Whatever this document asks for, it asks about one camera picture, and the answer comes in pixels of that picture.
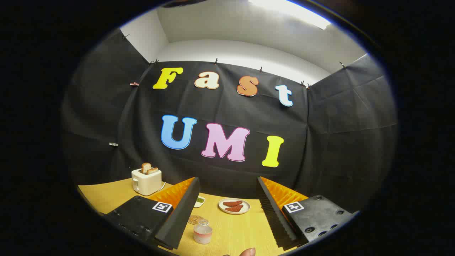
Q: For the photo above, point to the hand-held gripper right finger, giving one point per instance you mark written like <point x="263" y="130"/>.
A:
<point x="272" y="213"/>

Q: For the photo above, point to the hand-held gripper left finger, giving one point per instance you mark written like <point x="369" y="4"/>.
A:
<point x="185" y="213"/>

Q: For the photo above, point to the round wooden coaster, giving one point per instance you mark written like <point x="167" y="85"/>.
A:
<point x="193" y="219"/>

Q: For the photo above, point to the clear juice bottle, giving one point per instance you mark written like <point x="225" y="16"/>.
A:
<point x="203" y="234"/>

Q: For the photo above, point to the white divided bean dish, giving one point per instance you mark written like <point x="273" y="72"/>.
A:
<point x="200" y="201"/>

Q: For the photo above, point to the round white plate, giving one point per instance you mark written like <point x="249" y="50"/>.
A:
<point x="247" y="207"/>

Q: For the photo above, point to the red meat slice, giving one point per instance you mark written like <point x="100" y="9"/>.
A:
<point x="235" y="208"/>
<point x="231" y="203"/>

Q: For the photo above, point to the wooden table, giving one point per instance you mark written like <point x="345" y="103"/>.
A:
<point x="234" y="231"/>

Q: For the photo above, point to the cream toaster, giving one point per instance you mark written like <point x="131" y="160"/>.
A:
<point x="145" y="183"/>

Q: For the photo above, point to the toast slice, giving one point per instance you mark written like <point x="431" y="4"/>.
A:
<point x="145" y="167"/>
<point x="153" y="170"/>

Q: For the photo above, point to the black backdrop cloth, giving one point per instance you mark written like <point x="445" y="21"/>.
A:
<point x="220" y="106"/>

